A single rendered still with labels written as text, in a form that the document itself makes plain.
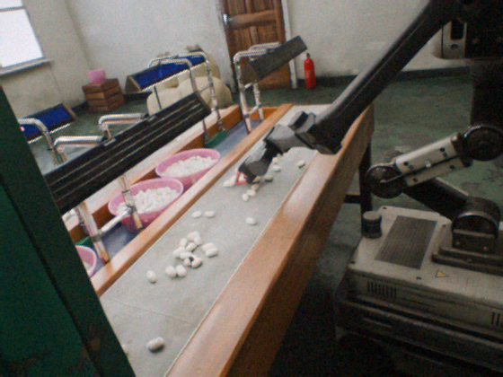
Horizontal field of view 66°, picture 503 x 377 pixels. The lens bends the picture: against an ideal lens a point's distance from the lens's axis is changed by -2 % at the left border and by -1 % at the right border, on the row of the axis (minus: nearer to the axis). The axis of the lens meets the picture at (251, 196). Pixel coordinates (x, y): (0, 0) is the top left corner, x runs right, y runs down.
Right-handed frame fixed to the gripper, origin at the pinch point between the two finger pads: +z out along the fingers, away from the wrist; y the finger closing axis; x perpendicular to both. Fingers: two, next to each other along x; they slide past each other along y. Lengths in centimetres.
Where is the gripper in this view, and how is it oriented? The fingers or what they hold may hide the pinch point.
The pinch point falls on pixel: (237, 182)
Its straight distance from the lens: 137.7
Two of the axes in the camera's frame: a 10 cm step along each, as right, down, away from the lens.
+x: 7.3, 6.8, 0.6
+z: -5.7, 5.5, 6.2
